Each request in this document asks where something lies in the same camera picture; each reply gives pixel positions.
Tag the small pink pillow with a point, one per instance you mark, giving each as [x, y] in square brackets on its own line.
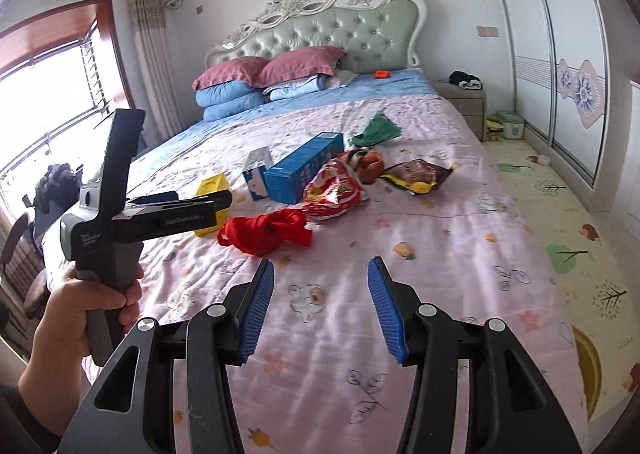
[230, 72]

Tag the cream printed play mat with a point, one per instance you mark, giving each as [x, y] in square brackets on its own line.
[560, 244]

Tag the window with brown frame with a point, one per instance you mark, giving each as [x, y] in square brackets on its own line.
[45, 98]

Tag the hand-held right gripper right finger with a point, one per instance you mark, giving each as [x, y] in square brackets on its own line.
[387, 314]

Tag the red snack packet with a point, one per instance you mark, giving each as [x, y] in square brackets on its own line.
[335, 191]

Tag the pile of small toys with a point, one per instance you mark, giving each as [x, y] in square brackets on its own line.
[492, 128]

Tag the white sliding door wardrobe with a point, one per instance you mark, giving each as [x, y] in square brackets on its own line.
[565, 58]

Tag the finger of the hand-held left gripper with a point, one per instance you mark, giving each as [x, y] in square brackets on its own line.
[200, 204]
[160, 198]

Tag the brown wall switch plate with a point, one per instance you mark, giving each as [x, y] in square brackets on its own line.
[488, 31]

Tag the red cloth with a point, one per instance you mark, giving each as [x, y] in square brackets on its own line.
[265, 231]

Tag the small white blue box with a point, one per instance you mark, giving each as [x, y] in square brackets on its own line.
[256, 178]

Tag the folded light blue quilt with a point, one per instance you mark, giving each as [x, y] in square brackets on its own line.
[297, 87]

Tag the orange brown snack packet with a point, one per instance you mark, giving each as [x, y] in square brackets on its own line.
[367, 163]

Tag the small orange object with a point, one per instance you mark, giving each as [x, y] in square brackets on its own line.
[383, 74]

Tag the black cloth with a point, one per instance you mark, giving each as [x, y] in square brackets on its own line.
[464, 79]

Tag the beige striped curtain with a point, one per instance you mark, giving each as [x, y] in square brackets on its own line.
[152, 58]

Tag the long blue box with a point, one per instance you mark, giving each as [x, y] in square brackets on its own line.
[300, 168]

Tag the bed with tufted green headboard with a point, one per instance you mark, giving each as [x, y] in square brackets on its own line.
[345, 31]

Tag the black bag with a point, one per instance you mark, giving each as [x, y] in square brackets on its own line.
[57, 186]

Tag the white cloth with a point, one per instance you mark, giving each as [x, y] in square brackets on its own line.
[344, 77]

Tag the white green storage box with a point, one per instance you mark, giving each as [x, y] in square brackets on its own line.
[511, 124]

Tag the person's left hand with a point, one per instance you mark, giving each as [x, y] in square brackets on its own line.
[70, 314]

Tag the grey nightstand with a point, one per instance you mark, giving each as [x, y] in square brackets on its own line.
[462, 108]

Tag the small brown white toy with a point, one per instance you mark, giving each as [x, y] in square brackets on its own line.
[543, 159]

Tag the dark brown snack packet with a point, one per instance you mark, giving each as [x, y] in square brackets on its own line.
[422, 173]

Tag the large pink pillow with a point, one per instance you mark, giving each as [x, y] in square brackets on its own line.
[300, 64]

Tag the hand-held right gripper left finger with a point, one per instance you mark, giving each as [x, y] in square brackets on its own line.
[257, 314]

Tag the yellow box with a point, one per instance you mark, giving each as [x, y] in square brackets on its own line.
[210, 186]

